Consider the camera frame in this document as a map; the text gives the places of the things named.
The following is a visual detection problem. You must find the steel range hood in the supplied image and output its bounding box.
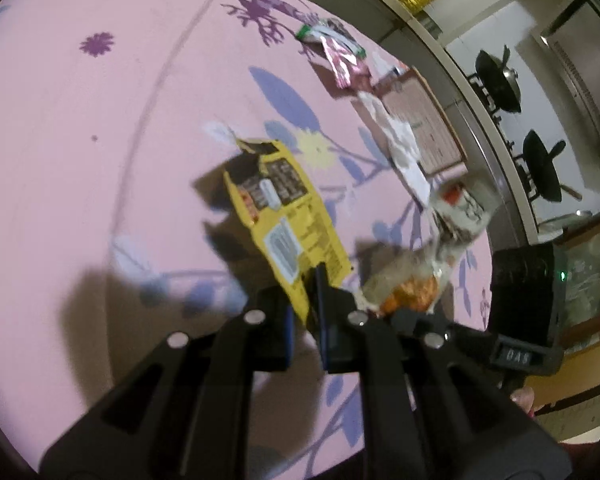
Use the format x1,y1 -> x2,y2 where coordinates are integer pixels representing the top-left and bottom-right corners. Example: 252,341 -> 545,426
534,0 -> 600,166

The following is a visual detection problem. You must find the black gas stove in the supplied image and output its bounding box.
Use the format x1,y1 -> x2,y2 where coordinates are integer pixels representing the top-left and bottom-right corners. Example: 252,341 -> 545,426
459,69 -> 571,221

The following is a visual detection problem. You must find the pink floral tablecloth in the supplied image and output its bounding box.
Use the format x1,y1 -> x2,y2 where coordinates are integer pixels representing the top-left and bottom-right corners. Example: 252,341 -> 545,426
0,0 -> 496,480

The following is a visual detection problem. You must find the yellow brown medicine box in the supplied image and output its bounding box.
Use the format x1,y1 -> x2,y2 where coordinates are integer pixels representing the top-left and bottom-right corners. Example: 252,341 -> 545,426
375,67 -> 466,177

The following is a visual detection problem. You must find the white paper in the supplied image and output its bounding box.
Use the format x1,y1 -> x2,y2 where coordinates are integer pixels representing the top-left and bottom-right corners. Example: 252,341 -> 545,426
356,91 -> 431,207

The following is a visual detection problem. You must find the steel wok with lid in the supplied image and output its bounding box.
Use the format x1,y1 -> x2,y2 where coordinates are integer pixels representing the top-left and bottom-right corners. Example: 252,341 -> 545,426
467,46 -> 521,114

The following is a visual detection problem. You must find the black wok with spatula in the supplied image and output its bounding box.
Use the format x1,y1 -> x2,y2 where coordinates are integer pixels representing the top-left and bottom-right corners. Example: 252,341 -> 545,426
513,130 -> 583,203

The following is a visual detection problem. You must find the yellow snack wrapper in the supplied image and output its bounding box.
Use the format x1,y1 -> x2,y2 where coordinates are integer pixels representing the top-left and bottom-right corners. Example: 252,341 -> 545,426
223,139 -> 352,322

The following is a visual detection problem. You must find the green red snack wrapper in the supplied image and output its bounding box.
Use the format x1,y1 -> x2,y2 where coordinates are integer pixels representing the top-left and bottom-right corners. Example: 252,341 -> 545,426
294,18 -> 372,92

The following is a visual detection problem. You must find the orange snack wrapper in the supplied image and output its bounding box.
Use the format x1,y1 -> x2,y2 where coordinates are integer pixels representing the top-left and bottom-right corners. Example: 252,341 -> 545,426
358,172 -> 501,315

